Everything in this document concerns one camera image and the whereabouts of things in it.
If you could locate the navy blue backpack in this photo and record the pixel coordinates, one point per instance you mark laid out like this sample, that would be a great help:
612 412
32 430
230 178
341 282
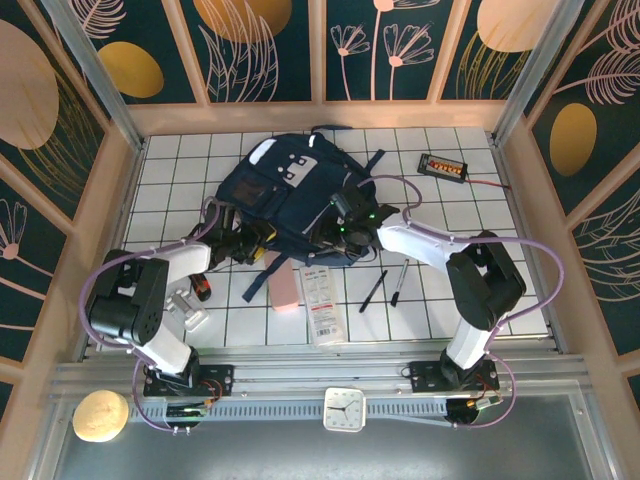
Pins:
280 210

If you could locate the pink pencil case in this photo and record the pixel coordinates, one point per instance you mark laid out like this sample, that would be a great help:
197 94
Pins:
286 290

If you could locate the slim black pen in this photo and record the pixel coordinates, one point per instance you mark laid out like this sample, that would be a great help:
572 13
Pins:
373 291

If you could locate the black marker pen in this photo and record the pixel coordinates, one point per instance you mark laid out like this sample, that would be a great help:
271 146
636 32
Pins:
399 285

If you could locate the clear plastic supply packet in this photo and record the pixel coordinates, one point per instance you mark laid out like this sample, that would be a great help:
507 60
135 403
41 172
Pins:
322 310

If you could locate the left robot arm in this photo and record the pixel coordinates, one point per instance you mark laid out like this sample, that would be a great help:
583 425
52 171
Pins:
185 260

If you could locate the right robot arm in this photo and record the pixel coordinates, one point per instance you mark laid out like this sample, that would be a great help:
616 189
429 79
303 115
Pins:
420 245

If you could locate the red and black tool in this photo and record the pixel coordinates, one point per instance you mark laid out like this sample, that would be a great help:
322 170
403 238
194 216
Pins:
202 287

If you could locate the white plastic block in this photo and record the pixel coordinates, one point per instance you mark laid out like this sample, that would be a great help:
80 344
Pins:
189 310

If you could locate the black charger board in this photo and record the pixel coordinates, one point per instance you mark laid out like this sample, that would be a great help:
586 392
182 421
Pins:
442 167

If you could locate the aluminium front beam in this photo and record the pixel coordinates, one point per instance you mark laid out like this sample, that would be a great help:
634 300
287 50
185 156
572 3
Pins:
310 372

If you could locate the white square clock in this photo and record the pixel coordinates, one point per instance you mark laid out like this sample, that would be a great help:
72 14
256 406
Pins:
345 409

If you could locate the grey metal sheet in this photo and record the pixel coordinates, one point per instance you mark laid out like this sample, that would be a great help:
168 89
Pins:
300 455

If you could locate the round beige bread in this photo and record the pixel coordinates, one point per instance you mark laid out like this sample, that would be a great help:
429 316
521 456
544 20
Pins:
100 415

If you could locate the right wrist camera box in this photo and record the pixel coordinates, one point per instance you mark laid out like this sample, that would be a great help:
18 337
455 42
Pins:
340 205

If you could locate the aluminium table edge rail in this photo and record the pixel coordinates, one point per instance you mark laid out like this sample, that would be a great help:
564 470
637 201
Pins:
503 165
129 180

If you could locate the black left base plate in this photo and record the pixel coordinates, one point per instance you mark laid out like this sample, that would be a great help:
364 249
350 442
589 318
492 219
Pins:
220 380

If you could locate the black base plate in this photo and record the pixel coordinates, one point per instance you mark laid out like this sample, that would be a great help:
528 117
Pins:
220 380
425 380

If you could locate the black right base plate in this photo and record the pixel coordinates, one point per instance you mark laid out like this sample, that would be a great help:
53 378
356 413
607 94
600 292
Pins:
425 380

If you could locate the aluminium frame post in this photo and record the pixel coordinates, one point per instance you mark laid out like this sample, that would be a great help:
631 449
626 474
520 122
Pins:
535 65
100 85

